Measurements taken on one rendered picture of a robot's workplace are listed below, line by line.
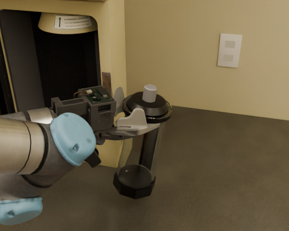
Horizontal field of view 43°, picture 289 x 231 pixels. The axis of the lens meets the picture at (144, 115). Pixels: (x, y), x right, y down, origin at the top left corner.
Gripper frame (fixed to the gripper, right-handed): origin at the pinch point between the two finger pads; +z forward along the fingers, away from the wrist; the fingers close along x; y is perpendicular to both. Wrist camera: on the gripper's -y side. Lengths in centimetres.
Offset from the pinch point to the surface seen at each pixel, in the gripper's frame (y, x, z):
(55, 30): 10.8, 26.9, -11.2
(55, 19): 13.4, 27.9, -10.7
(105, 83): 0.1, 16.4, -2.2
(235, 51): -1, 27, 49
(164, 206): -24.7, -5.3, 5.2
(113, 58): 6.2, 16.9, 0.0
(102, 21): 15.6, 17.4, -3.1
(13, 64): -0.6, 35.9, -20.5
